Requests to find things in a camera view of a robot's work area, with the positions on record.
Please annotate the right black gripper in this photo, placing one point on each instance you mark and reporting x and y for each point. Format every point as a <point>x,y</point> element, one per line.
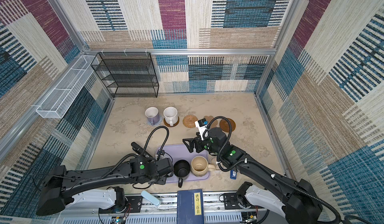
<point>197,140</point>

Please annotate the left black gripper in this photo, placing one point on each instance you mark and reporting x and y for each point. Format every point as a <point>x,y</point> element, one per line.
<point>163,181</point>

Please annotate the woven rattan round coaster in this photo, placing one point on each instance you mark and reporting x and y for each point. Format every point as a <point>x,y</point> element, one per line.
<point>189,121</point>

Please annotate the brown flower-shaped coaster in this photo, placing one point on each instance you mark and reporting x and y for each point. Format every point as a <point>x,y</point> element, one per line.
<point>209,119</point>

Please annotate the white ceramic mug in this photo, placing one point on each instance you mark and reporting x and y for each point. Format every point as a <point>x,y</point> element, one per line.
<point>171,115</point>

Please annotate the dark brown round coaster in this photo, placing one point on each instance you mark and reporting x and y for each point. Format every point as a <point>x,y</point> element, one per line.
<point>225,126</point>

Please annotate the white mug purple outside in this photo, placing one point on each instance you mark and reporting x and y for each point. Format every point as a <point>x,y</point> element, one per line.
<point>152,114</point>

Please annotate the brown wooden round coaster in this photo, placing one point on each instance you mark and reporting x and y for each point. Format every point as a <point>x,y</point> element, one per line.
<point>169,126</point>

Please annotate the grey-blue woven round coaster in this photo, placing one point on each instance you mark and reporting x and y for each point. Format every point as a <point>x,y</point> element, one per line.
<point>155,123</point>

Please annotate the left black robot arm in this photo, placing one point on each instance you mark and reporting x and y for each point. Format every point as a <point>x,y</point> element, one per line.
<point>60,185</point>

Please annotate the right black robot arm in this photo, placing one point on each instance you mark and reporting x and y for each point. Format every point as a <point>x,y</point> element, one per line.
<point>296,201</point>

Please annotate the purple serving tray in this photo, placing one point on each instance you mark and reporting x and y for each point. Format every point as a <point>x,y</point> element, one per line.
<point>180,152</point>

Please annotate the black mug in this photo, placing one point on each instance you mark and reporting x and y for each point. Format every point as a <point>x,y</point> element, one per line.
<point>182,169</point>

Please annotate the beige ceramic mug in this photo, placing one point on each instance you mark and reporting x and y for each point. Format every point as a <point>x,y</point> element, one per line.
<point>200,166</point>

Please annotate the black remote control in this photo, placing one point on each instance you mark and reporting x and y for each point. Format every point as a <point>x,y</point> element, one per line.
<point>139,150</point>

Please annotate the dark blue book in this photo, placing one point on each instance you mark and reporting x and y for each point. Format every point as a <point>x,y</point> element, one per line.
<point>190,207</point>

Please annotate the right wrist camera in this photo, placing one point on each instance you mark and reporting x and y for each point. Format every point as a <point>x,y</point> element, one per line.
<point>202,127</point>

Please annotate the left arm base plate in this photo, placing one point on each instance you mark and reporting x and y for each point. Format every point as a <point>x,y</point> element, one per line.
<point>132,204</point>

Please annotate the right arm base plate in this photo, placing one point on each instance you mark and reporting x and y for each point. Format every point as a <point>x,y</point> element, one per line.
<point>230,202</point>

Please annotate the black wire shelf rack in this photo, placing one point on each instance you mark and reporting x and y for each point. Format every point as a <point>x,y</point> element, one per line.
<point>125,74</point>

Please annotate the white wire mesh basket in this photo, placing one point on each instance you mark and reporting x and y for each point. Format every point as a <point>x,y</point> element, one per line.
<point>60,99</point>

